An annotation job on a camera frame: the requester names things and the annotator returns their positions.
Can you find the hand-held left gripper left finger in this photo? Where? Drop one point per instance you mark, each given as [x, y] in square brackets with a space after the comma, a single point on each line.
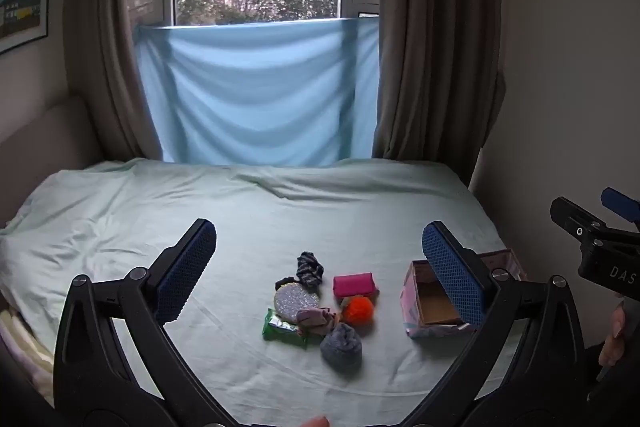
[185, 277]

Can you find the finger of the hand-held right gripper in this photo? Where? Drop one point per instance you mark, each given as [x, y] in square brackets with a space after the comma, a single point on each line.
[570, 213]
[620, 202]

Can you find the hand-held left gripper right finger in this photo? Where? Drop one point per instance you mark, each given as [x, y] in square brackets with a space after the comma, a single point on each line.
[452, 277]

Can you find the pink cardboard box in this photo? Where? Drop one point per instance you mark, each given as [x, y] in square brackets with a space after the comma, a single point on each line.
[432, 302]

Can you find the pink zip pouch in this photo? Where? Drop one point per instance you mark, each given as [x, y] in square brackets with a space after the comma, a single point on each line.
[355, 286]

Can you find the orange fluffy pompom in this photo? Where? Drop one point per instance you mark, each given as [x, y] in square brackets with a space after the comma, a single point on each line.
[359, 308]

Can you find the green snack packet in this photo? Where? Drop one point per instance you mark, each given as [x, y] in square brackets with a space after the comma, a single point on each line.
[279, 332]

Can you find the silver glitter pouch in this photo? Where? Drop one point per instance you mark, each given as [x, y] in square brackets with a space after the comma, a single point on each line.
[295, 304]

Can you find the dark patterned cloth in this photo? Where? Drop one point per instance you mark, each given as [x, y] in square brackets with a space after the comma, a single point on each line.
[309, 269]

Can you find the grey blue sock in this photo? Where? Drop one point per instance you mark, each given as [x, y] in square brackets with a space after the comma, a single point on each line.
[341, 347]

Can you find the pink beige sock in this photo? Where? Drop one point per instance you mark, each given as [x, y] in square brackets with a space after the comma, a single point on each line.
[315, 319]

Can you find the person's right hand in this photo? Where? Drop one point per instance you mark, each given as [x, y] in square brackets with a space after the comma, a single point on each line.
[612, 337]

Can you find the person's left hand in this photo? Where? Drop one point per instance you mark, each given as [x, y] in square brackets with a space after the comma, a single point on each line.
[312, 422]

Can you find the pale green bed sheet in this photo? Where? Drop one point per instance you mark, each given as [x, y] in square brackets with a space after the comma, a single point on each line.
[150, 207]

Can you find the striped blanket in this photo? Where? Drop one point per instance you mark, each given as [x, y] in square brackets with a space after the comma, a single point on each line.
[25, 352]

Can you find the light blue hanging cloth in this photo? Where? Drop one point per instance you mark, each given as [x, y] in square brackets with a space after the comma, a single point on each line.
[250, 107]

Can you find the beige upholstered headboard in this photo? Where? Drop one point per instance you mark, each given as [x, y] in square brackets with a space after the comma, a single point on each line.
[45, 157]

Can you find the brown curtain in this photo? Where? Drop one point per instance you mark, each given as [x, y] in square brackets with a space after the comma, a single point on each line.
[100, 57]
[440, 57]

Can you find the framed wall picture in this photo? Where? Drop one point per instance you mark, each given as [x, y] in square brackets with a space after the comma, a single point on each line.
[22, 2]

